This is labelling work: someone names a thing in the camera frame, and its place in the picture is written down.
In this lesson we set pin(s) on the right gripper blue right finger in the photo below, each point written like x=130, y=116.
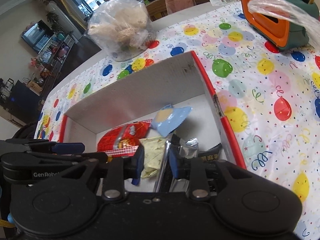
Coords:
x=176, y=164

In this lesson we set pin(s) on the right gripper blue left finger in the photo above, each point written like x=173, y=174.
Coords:
x=138, y=163

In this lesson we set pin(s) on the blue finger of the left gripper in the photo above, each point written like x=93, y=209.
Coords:
x=48, y=158
x=68, y=148

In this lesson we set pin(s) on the cream yellow snack packet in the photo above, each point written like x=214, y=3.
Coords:
x=153, y=154

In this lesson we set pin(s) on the silver foil snack packet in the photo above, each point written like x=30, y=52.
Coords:
x=165, y=181

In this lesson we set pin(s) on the red checkered snack bag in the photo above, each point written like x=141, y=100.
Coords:
x=124, y=139

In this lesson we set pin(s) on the light blue snack packet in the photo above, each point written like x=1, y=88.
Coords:
x=169, y=118

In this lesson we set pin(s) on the black snack packet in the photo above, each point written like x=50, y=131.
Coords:
x=210, y=155

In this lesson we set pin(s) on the clear container with bagged snacks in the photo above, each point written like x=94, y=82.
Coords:
x=122, y=28

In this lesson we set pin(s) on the red white cardboard box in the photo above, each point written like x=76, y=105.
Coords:
x=179, y=81

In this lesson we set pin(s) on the tv console shelf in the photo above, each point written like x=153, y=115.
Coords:
x=49, y=63

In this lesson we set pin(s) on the balloon birthday tablecloth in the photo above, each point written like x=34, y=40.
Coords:
x=270, y=98

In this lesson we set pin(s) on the orange green tissue box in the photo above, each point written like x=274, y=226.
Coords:
x=284, y=34

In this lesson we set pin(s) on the clear plastic bag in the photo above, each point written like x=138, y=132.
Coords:
x=285, y=10

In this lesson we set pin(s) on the wall television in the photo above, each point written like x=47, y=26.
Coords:
x=37, y=36

